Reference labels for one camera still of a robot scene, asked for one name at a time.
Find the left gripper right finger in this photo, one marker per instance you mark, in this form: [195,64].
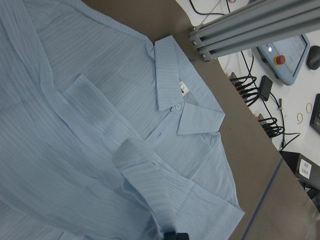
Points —
[182,236]

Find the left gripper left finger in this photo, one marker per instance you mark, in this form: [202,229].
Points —
[169,236]

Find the light blue button-up shirt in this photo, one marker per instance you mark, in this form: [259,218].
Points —
[105,135]

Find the black power strip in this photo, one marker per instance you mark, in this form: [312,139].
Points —
[246,88]
[270,126]

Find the black box with label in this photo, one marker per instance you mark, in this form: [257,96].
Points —
[306,171]

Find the yellow rubber band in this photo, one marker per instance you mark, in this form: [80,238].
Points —
[299,117]
[309,108]

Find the black power adapter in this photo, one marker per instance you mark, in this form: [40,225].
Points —
[265,87]

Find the black keyboard edge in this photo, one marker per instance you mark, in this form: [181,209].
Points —
[315,115]

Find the grey teach pendant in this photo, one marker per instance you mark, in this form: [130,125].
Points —
[285,57]

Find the black computer mouse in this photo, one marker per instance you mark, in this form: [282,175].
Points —
[313,58]

